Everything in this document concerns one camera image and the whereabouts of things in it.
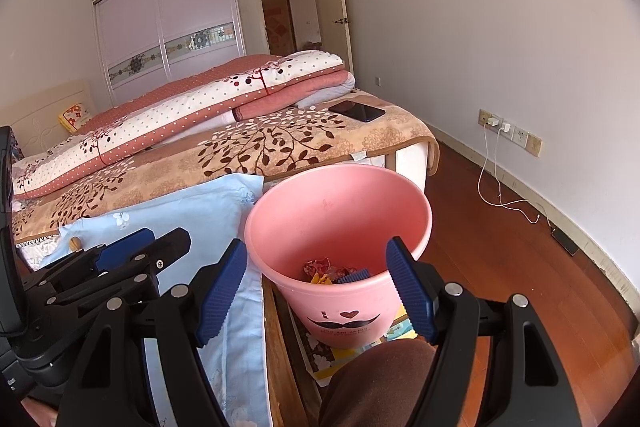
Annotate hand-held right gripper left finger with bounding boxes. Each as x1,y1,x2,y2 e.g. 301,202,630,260
54,238,249,427

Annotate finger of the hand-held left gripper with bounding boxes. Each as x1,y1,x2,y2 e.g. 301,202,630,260
47,228,193,309
42,228,157,284

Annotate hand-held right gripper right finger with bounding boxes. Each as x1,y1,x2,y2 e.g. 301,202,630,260
385,236,581,427

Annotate blue foam net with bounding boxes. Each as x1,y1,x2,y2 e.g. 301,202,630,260
336,268,372,285

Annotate floral wrapper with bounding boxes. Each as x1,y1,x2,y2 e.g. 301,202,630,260
302,257,358,280

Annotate pink plastic bucket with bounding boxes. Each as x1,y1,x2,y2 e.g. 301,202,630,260
244,164,433,350

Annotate light blue cloth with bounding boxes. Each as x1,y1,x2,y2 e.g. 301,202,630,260
50,173,273,427

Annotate white quilted mattress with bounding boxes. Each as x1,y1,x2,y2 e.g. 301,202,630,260
15,234,68,269

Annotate person's leg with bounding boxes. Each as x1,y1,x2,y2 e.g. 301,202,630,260
318,338,441,427

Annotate brown leaf-print blanket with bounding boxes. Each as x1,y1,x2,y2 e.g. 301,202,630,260
12,89,441,243

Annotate white bed base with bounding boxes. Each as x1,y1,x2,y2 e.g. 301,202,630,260
395,143,431,198

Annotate yellow floral pillow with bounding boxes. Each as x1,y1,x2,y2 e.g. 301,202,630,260
57,103,96,132

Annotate white folded sheet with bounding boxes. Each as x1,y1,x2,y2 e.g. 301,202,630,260
210,108,242,126

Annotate dotted tree-print quilt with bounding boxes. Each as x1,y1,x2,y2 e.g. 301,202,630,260
12,50,346,200

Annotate black power bank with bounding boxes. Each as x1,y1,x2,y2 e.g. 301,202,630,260
551,227,580,256

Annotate cream bed headboard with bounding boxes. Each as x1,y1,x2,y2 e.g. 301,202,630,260
0,79,96,142

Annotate black smartphone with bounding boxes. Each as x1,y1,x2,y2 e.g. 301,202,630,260
328,101,387,124

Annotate pink folded blanket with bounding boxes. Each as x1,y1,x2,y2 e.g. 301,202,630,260
235,69,351,120

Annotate pale grey folded sheet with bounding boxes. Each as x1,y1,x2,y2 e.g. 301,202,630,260
295,74,357,110

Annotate white sliding door wardrobe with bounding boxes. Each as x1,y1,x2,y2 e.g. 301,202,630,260
91,0,336,105

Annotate white charging cable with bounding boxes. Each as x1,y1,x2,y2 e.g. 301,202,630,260
477,127,542,224

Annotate beige wall socket strip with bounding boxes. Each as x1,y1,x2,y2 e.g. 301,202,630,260
478,108,544,158

